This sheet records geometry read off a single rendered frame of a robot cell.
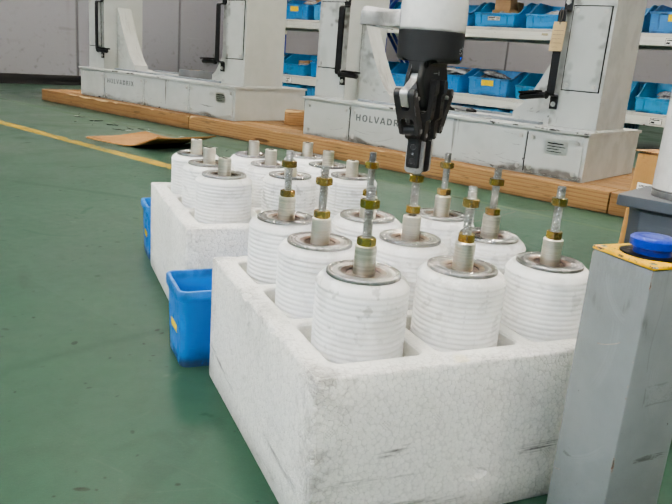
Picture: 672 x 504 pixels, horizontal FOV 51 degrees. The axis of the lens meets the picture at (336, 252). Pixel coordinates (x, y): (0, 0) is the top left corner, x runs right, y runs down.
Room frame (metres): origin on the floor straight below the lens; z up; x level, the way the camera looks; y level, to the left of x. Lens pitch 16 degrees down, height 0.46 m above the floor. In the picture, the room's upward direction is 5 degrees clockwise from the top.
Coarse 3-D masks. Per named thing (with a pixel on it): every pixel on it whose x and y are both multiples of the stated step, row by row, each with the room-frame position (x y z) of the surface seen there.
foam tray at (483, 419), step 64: (256, 320) 0.73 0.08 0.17; (256, 384) 0.72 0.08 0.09; (320, 384) 0.57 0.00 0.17; (384, 384) 0.60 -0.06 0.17; (448, 384) 0.63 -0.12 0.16; (512, 384) 0.66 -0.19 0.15; (256, 448) 0.71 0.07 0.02; (320, 448) 0.57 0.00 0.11; (384, 448) 0.60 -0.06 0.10; (448, 448) 0.63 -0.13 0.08; (512, 448) 0.67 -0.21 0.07
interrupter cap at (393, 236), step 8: (384, 232) 0.84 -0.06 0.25; (392, 232) 0.85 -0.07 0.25; (400, 232) 0.85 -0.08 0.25; (424, 232) 0.86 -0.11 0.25; (384, 240) 0.81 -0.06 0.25; (392, 240) 0.80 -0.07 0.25; (400, 240) 0.81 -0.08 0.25; (424, 240) 0.83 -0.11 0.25; (432, 240) 0.82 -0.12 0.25; (440, 240) 0.82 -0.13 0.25
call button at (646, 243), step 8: (640, 232) 0.61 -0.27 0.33; (648, 232) 0.61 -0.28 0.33; (632, 240) 0.59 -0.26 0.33; (640, 240) 0.58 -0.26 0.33; (648, 240) 0.58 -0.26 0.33; (656, 240) 0.58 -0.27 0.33; (664, 240) 0.58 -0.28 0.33; (640, 248) 0.59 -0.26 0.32; (648, 248) 0.58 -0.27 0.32; (656, 248) 0.58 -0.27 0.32; (664, 248) 0.58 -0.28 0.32; (656, 256) 0.58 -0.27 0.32; (664, 256) 0.58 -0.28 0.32
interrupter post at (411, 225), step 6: (408, 216) 0.82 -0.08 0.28; (420, 216) 0.83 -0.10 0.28; (408, 222) 0.82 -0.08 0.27; (414, 222) 0.82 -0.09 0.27; (420, 222) 0.83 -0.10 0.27; (402, 228) 0.83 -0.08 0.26; (408, 228) 0.82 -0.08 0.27; (414, 228) 0.82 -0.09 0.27; (402, 234) 0.83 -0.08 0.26; (408, 234) 0.82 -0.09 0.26; (414, 234) 0.82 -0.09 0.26; (408, 240) 0.82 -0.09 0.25; (414, 240) 0.82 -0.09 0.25
